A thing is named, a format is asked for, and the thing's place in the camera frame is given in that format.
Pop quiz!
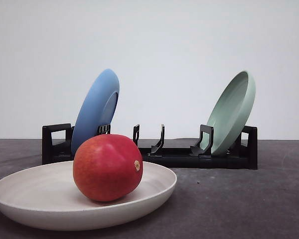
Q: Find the red pomegranate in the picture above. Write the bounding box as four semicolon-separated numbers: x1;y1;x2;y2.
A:
73;134;143;202

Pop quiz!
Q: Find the white plate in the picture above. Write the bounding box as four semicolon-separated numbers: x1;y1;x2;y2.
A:
0;161;178;231

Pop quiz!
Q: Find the blue plate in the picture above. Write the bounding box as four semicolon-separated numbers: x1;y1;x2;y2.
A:
71;69;120;155

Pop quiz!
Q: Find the light green plate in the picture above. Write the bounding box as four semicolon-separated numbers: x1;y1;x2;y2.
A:
200;71;256;156

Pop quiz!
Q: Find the black plastic dish rack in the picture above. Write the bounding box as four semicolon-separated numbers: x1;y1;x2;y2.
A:
41;123;258;169

